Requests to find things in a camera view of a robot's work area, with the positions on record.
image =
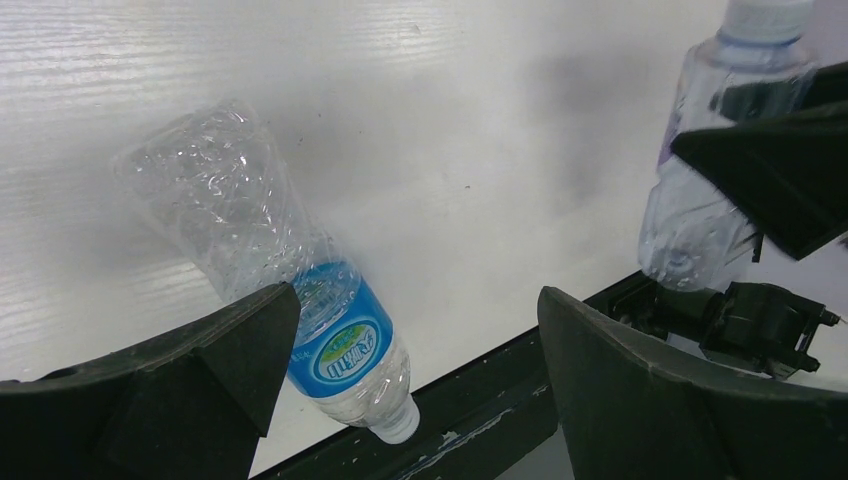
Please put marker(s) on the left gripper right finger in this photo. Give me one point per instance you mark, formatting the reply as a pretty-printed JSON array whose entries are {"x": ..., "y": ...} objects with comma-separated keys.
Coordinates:
[{"x": 633, "y": 407}]

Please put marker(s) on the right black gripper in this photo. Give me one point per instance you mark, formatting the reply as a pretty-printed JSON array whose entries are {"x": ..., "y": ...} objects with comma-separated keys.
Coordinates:
[{"x": 788, "y": 176}]

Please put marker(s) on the blue label clear bottle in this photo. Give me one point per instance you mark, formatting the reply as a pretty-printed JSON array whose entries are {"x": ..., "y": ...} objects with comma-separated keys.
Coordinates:
[{"x": 215, "y": 185}]

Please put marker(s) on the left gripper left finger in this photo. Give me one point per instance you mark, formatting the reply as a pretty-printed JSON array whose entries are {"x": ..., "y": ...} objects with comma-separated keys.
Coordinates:
[{"x": 191, "y": 403}]

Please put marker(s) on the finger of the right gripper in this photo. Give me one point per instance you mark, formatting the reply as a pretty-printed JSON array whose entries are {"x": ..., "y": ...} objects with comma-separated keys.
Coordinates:
[{"x": 821, "y": 83}]

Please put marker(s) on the light blue tinted bottle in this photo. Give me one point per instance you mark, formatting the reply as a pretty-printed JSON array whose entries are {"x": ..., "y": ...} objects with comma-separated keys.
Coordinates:
[{"x": 753, "y": 68}]

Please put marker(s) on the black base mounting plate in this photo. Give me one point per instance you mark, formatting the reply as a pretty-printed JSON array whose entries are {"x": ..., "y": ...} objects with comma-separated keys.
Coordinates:
[{"x": 479, "y": 378}]

